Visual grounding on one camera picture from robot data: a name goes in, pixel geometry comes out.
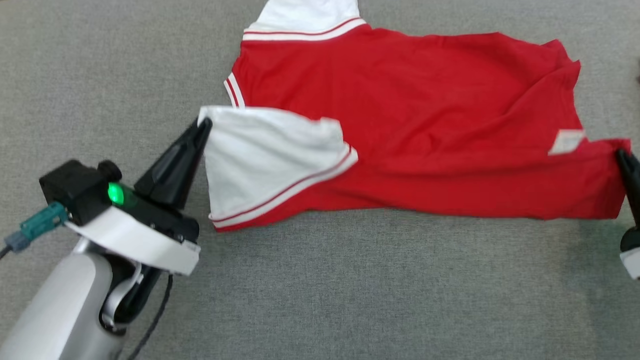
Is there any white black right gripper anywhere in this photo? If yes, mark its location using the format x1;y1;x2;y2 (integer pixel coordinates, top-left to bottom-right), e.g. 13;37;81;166
615;148;640;281

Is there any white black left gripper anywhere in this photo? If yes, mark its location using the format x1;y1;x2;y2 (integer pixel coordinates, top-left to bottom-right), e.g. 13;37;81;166
65;119;213;277

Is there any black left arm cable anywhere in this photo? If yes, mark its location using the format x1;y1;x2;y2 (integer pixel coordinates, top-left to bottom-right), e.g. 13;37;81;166
125;274;174;360

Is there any red and white jersey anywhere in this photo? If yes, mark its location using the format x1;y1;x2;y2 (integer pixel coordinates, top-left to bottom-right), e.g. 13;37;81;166
197;0;632;233

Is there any teal left camera connector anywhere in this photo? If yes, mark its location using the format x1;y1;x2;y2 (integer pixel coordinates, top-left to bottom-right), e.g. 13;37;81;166
5;201;69;253

